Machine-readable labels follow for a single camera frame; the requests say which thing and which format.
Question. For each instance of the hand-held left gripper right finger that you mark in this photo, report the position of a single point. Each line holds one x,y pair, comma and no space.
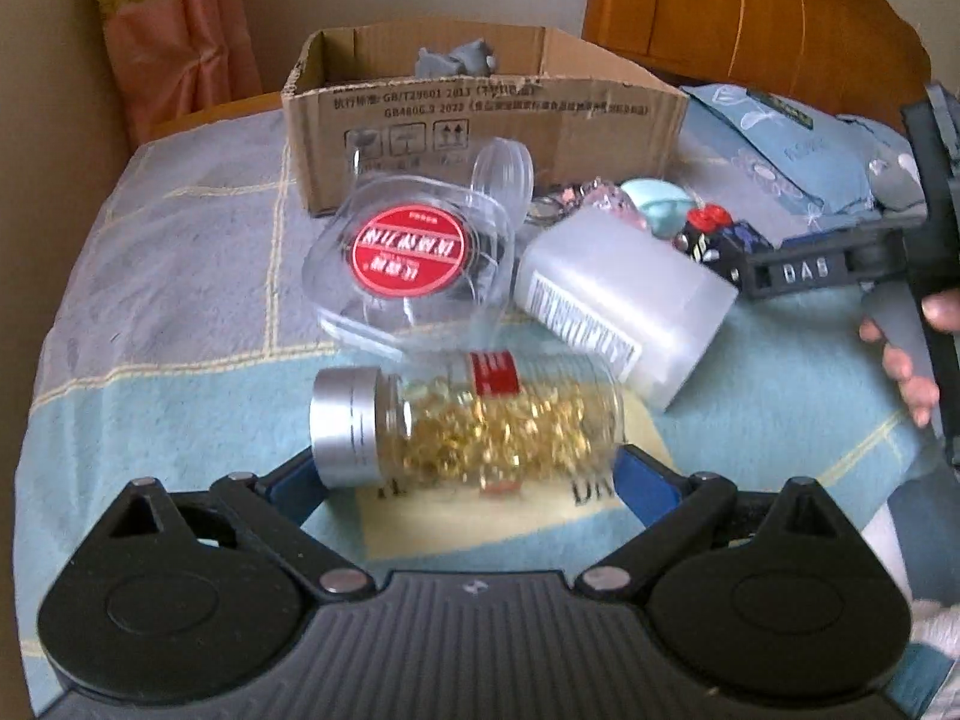
643,489

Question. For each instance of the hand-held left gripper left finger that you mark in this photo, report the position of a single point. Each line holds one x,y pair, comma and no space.
289,489

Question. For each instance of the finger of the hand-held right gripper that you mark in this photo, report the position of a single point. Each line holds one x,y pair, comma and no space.
814,271
832,238

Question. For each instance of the black fidget cube red button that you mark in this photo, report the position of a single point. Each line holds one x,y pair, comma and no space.
720,244

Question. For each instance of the gold capsule bottle silver cap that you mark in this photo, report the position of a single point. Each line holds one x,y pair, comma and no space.
487,420

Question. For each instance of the white translucent plastic container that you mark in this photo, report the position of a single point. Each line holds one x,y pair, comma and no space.
622,285

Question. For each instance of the clear plastic box red label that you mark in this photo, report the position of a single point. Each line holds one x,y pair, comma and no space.
409,249

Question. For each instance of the clear round plastic jar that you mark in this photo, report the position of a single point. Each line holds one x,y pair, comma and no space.
504,172

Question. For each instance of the cardboard box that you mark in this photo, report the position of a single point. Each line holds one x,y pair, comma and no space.
525,120

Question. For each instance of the person's right hand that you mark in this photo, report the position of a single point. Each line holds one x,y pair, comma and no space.
911,390

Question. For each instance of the light blue pouch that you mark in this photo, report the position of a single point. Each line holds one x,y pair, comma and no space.
772,150

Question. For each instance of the light blue round object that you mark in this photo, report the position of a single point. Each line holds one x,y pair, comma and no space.
664,202

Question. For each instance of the checked grey blue blanket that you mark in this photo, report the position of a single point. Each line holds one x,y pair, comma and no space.
187,300

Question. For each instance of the wooden headboard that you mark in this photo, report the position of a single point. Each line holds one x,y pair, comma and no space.
735,7

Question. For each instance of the grey plush toy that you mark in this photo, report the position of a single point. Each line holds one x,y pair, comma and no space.
459,58

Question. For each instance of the pink and yellow curtain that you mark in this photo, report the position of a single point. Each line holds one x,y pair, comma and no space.
176,37

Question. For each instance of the wooden bed frame edge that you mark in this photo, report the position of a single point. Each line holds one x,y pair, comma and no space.
217,114

